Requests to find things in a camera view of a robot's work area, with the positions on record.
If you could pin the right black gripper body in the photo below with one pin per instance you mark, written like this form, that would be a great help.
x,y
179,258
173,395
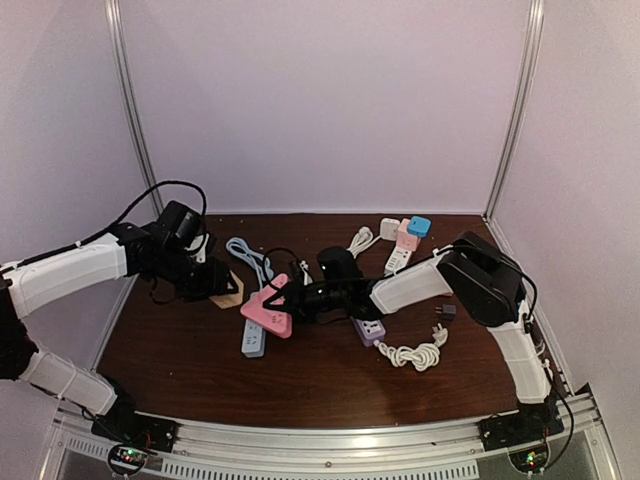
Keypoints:
x,y
311,304

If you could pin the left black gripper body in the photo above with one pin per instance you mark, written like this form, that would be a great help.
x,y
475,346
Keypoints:
x,y
190,281

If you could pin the beige cube socket adapter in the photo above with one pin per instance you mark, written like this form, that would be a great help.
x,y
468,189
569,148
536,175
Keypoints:
x,y
230,300

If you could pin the pink triangular socket adapter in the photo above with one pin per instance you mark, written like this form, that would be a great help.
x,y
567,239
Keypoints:
x,y
276,322

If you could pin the purple power strip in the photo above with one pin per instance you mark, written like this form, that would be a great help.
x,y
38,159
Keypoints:
x,y
369,331

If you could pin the dark grey plug adapter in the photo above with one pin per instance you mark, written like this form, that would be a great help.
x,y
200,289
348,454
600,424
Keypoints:
x,y
446,312

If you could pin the light blue power strip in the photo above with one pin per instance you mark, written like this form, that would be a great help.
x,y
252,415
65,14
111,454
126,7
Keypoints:
x,y
253,340

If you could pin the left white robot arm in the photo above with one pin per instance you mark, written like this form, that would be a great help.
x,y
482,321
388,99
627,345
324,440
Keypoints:
x,y
177,256

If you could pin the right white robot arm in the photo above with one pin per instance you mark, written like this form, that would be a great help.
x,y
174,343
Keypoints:
x,y
489,285

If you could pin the white power strip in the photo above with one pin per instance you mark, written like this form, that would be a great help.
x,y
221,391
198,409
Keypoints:
x,y
397,260

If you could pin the white small adapter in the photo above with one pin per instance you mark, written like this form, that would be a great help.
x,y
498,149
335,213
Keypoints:
x,y
388,229

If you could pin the pink cube adapter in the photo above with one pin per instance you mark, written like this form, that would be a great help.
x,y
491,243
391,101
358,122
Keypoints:
x,y
406,240

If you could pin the blue square adapter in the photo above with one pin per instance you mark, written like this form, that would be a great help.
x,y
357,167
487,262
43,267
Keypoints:
x,y
419,226

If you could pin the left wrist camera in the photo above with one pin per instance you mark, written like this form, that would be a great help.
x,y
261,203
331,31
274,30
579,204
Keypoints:
x,y
182,227

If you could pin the front aluminium rail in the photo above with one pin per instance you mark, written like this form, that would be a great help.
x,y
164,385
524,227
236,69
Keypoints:
x,y
442,450

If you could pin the left aluminium frame post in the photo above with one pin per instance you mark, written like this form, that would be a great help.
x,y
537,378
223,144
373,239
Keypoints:
x,y
116,31

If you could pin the aluminium frame post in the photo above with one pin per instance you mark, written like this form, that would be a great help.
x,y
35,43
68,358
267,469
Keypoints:
x,y
116,31
527,70

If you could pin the right aluminium frame post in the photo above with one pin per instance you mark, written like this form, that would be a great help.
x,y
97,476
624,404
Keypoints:
x,y
527,70

